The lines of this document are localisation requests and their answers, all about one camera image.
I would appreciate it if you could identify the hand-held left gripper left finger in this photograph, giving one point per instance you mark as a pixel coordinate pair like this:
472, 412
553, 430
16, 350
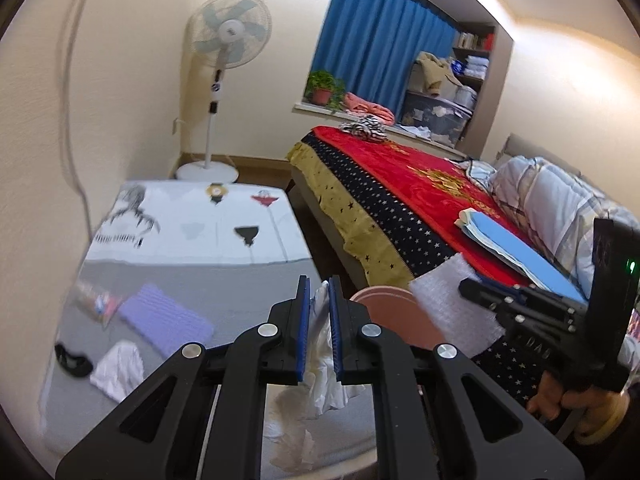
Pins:
303, 330

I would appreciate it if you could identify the purple folded towel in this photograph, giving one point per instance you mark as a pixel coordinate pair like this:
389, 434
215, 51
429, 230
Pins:
165, 320

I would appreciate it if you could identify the blue folder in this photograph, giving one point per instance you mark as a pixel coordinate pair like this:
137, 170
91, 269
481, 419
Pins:
510, 245

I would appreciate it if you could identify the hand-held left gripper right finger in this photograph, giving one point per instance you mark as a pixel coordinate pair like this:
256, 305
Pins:
336, 330

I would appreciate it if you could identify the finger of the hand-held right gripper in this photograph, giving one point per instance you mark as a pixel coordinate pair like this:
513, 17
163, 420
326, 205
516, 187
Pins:
535, 317
520, 294

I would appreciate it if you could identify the row of books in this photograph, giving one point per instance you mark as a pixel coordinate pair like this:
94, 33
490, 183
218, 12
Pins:
470, 41

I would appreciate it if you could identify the red starry blanket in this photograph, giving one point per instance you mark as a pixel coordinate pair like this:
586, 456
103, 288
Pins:
400, 195

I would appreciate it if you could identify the pink cloth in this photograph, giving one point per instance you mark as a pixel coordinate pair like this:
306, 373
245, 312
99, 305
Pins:
365, 107

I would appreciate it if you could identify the white crumpled cloth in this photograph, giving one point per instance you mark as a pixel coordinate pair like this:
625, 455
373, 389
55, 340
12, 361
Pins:
120, 367

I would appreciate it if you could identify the white standing fan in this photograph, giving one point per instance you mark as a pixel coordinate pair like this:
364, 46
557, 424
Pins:
227, 30

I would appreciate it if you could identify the folded white towels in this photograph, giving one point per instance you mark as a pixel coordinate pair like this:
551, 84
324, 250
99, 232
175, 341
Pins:
472, 67

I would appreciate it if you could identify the blue curtain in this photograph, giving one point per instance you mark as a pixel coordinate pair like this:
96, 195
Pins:
370, 45

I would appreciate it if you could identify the potted green plant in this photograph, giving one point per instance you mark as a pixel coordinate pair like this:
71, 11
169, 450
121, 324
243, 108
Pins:
321, 96

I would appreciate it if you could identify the pale paper sheets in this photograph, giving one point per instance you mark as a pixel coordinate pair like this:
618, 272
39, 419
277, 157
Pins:
462, 217

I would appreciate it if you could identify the grey lidded container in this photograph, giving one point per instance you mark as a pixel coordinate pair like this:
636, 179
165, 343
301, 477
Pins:
464, 97

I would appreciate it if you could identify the clear printed packet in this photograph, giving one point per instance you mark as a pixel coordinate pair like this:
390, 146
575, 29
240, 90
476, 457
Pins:
100, 305

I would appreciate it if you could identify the grey floor mat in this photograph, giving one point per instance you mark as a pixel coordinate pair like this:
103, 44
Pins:
225, 285

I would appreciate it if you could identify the clear storage box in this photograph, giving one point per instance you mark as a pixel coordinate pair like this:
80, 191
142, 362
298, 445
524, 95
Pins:
435, 115

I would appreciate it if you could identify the zebra-striped cloth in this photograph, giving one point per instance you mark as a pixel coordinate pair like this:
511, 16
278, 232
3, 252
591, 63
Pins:
367, 130

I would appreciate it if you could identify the white tissue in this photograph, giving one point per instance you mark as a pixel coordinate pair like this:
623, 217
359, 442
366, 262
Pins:
320, 375
292, 440

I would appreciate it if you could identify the white printed mat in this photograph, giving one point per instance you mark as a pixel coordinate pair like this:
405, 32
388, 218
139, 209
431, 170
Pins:
175, 245

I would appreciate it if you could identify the beige cloth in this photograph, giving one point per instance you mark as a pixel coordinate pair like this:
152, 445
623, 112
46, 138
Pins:
435, 72

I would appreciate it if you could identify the wooden shelf unit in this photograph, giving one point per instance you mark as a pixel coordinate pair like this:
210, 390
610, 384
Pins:
475, 51

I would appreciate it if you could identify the plaid quilt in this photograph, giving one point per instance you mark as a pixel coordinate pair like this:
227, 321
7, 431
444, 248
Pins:
550, 200

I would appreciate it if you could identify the small black item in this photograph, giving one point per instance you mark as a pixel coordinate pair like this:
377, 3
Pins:
75, 362

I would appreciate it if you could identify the person's right hand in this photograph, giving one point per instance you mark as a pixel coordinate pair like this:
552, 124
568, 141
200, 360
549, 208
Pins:
547, 400

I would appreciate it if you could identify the grey headboard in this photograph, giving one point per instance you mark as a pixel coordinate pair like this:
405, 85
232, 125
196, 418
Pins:
530, 145

